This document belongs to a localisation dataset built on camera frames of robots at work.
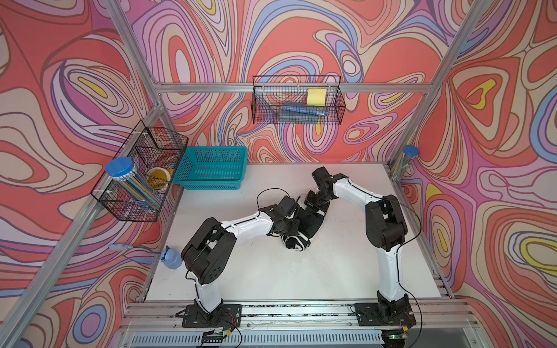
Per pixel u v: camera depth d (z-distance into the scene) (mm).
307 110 885
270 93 923
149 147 818
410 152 1030
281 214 715
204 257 482
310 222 885
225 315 734
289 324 725
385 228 562
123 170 567
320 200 838
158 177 752
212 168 1190
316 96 882
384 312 651
